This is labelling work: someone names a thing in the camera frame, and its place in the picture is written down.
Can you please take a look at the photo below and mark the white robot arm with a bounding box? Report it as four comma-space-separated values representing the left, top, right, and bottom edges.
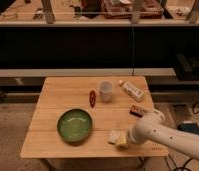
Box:
119, 109, 199, 161

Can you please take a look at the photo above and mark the green ceramic bowl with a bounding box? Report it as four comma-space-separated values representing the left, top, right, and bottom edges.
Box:
57, 109, 93, 143

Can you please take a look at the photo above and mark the white ceramic cup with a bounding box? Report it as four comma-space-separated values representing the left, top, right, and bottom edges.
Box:
98, 80, 114, 102

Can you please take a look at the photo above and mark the brown black small box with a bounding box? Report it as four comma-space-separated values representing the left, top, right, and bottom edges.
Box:
130, 105, 147, 117

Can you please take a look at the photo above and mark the white tube bottle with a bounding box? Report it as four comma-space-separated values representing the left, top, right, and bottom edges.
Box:
119, 80, 144, 102

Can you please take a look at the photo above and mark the red chili pepper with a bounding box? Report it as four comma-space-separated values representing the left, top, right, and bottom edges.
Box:
89, 90, 96, 108

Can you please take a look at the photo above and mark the wooden table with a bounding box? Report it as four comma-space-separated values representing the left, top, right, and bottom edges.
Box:
20, 77, 169, 158

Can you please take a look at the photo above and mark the black foot pedal box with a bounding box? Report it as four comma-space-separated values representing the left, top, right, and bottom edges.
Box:
177, 123, 199, 135

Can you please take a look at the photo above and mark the long wooden shelf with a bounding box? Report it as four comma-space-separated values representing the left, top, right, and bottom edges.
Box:
0, 68, 175, 78

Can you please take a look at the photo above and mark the red tray on shelf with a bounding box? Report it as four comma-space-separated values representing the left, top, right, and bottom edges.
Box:
102, 0, 163, 18

